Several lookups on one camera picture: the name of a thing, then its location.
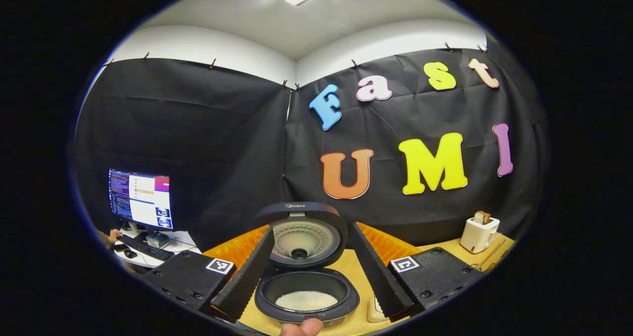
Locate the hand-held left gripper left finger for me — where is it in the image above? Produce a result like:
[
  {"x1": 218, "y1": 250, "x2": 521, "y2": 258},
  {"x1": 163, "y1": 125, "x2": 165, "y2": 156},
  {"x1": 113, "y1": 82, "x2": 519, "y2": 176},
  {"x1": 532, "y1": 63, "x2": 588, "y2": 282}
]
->
[{"x1": 143, "y1": 226, "x2": 276, "y2": 324}]

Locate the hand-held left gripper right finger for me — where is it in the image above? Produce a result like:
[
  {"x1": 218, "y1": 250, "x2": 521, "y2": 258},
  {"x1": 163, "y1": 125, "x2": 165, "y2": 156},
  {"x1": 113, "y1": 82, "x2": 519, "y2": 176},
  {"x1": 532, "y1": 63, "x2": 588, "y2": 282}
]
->
[{"x1": 352, "y1": 222, "x2": 483, "y2": 323}]

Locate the clear box of rice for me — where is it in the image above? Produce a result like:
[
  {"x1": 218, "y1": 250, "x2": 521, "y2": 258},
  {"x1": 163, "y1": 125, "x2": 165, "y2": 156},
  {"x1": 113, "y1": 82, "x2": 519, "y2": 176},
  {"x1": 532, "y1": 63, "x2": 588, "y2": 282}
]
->
[{"x1": 367, "y1": 296, "x2": 396, "y2": 323}]

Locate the silver black rice cooker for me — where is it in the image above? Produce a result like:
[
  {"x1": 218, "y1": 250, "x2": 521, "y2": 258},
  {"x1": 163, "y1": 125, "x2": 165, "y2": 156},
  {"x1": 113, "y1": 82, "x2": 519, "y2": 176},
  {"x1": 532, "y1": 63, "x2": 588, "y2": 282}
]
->
[{"x1": 252, "y1": 202, "x2": 361, "y2": 327}]

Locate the white side desk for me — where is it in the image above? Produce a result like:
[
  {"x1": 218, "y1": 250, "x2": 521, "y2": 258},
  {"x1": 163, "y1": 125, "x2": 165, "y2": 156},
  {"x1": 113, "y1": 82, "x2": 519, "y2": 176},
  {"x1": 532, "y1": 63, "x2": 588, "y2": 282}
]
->
[{"x1": 114, "y1": 230, "x2": 202, "y2": 270}]

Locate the white toaster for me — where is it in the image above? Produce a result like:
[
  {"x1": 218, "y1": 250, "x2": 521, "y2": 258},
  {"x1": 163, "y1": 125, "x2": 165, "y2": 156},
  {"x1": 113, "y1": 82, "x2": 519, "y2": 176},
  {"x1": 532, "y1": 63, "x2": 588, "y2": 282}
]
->
[{"x1": 460, "y1": 216, "x2": 500, "y2": 254}]

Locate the black keyboard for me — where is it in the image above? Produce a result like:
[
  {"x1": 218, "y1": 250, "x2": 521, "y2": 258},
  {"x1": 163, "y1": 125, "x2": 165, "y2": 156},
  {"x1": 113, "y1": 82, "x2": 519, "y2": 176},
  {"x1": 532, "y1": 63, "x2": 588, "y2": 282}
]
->
[{"x1": 118, "y1": 234, "x2": 175, "y2": 261}]

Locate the computer monitor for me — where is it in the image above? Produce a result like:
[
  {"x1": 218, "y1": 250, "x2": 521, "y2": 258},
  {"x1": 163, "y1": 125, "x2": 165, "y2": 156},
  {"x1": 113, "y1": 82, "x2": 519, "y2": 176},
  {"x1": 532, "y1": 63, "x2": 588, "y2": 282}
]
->
[{"x1": 108, "y1": 169, "x2": 174, "y2": 232}]

